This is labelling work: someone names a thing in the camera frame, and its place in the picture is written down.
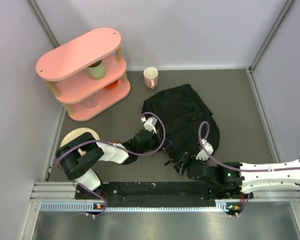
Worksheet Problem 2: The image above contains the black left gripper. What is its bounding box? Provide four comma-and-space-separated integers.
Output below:
137, 129, 172, 155

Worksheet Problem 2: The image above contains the black student backpack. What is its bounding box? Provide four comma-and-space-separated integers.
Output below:
141, 84, 220, 163

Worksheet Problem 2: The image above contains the pink mug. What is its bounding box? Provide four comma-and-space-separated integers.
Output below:
143, 67, 159, 89

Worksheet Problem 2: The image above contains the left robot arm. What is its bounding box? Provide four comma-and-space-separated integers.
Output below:
55, 129, 172, 199

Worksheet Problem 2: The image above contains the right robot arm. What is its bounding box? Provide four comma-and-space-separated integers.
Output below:
173, 152, 300, 199

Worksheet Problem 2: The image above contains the orange bowl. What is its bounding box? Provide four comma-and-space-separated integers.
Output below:
105, 79, 119, 90

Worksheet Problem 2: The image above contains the clear glass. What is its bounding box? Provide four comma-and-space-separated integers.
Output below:
84, 95, 98, 108

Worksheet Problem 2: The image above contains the pink cream plate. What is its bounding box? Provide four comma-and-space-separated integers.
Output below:
60, 127, 100, 147

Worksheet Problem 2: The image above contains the green mug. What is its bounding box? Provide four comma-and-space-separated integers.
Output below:
82, 59, 106, 80

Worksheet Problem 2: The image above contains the pink three-tier shelf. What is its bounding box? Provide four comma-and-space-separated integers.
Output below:
36, 27, 131, 122

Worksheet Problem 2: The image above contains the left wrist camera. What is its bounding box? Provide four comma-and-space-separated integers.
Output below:
141, 116, 158, 134

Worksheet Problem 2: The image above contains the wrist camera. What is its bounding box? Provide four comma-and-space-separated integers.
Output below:
141, 116, 158, 134
195, 139, 214, 162

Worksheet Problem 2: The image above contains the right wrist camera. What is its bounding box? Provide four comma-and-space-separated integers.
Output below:
195, 139, 214, 162

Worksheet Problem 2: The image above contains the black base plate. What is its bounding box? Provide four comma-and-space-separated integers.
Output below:
75, 181, 248, 201

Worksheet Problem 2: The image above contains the slotted cable duct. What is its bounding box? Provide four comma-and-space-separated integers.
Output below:
40, 201, 242, 213

